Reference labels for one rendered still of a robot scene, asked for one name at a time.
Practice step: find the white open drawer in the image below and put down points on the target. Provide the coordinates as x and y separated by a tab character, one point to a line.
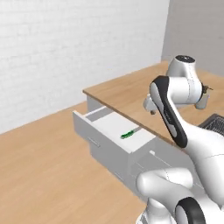
113	124

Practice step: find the white base cabinet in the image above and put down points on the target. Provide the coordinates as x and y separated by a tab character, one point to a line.
164	159

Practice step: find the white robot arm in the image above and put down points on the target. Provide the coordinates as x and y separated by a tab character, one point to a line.
204	151

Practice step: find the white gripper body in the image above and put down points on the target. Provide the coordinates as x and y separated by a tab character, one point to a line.
149	104

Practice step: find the pale grey bottle dark top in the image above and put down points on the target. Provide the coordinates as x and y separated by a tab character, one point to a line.
202	101

